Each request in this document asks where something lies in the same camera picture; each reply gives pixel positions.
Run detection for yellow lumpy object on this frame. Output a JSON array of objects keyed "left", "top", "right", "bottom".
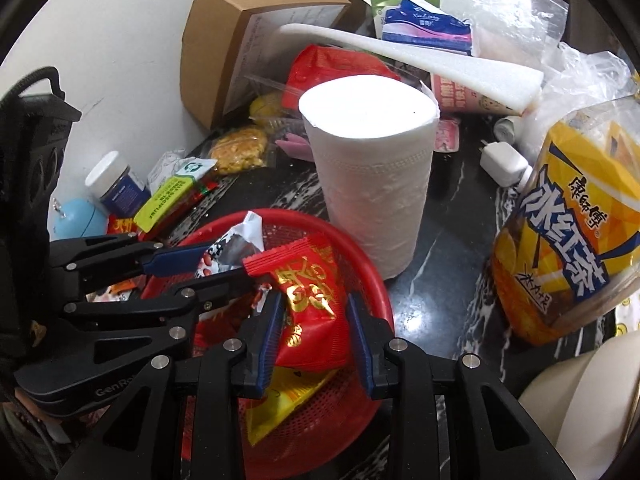
[{"left": 249, "top": 94, "right": 286, "bottom": 121}]

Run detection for red orange snack packets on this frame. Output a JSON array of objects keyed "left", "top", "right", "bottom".
[{"left": 107, "top": 215, "right": 141, "bottom": 237}]

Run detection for pink instant noodle cup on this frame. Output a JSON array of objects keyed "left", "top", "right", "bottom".
[{"left": 431, "top": 72, "right": 521, "bottom": 115}]

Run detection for light blue round toy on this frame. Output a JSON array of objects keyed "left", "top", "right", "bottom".
[{"left": 49, "top": 197, "right": 108, "bottom": 241}]

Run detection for red packet gold print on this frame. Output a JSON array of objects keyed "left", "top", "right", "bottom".
[{"left": 242, "top": 232, "right": 353, "bottom": 372}]

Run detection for black white snack packet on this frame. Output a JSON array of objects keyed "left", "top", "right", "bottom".
[{"left": 194, "top": 211, "right": 265, "bottom": 281}]

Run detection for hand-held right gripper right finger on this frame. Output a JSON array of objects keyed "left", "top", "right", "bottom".
[{"left": 346, "top": 292, "right": 576, "bottom": 480}]

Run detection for iced tea plastic bottle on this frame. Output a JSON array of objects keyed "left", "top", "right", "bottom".
[{"left": 491, "top": 94, "right": 640, "bottom": 346}]

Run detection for crumpled clear plastic bag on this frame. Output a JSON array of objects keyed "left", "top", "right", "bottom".
[{"left": 520, "top": 42, "right": 640, "bottom": 161}]

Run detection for clear plastic container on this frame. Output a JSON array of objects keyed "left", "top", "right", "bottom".
[{"left": 245, "top": 75, "right": 303, "bottom": 133}]

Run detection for pink small packet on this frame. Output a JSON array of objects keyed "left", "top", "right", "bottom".
[
  {"left": 277, "top": 135, "right": 313, "bottom": 161},
  {"left": 432, "top": 119, "right": 461, "bottom": 153}
]

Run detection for white sachet green logo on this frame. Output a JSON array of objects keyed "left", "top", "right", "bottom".
[{"left": 147, "top": 149, "right": 219, "bottom": 182}]

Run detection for yellow corn snack packet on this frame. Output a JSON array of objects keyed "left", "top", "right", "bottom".
[{"left": 209, "top": 127, "right": 268, "bottom": 175}]

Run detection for lime green label packet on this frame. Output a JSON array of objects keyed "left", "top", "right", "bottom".
[{"left": 134, "top": 176, "right": 195, "bottom": 233}]

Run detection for clear zip bag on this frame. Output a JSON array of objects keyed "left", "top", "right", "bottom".
[{"left": 465, "top": 0, "right": 571, "bottom": 61}]

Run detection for red plastic basket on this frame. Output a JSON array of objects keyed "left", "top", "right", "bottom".
[{"left": 137, "top": 208, "right": 395, "bottom": 480}]

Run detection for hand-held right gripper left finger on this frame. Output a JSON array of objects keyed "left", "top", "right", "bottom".
[{"left": 55, "top": 290, "right": 286, "bottom": 480}]

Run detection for smiley print cloth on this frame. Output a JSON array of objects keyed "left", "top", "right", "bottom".
[{"left": 612, "top": 290, "right": 640, "bottom": 336}]

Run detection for large red snack bag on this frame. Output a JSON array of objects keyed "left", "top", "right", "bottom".
[{"left": 282, "top": 44, "right": 401, "bottom": 111}]

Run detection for white foam sheet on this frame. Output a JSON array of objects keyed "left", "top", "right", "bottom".
[{"left": 279, "top": 22, "right": 545, "bottom": 115}]

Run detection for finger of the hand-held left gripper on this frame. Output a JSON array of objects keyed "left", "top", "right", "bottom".
[
  {"left": 50, "top": 232, "right": 217, "bottom": 287},
  {"left": 62, "top": 266, "right": 262, "bottom": 332}
]

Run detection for blue jar white lid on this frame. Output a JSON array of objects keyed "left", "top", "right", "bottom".
[{"left": 84, "top": 151, "right": 151, "bottom": 213}]

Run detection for blue tissue pack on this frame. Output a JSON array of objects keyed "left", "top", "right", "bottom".
[{"left": 382, "top": 0, "right": 473, "bottom": 56}]

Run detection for small white adapter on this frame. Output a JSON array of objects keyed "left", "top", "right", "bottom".
[{"left": 494, "top": 115, "right": 523, "bottom": 143}]

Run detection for white toilet paper roll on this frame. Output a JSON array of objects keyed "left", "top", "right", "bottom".
[{"left": 298, "top": 75, "right": 441, "bottom": 281}]

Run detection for white charger plug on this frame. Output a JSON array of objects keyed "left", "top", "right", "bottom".
[{"left": 480, "top": 141, "right": 531, "bottom": 187}]

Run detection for brown cardboard box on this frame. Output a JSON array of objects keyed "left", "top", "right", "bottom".
[{"left": 180, "top": 0, "right": 353, "bottom": 131}]

